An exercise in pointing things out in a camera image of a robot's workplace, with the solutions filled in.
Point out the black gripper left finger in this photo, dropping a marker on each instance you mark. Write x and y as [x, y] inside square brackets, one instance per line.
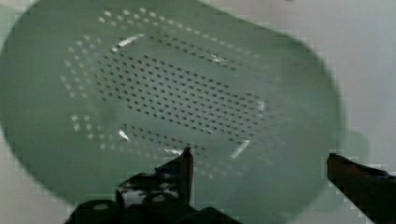
[174, 177]

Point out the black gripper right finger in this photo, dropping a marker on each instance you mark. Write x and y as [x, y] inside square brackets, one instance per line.
[371, 190]

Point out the mint green plastic strainer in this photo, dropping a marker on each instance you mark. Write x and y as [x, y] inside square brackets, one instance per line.
[95, 91]

